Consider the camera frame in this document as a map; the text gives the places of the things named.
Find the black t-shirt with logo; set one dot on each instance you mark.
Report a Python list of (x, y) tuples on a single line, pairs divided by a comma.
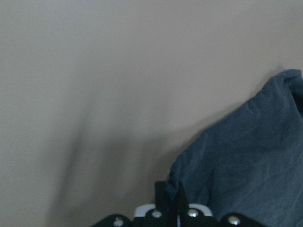
[(251, 162)]

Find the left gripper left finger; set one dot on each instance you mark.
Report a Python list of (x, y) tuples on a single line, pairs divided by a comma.
[(162, 200)]

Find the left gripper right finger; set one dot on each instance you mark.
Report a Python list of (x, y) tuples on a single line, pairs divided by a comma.
[(181, 199)]

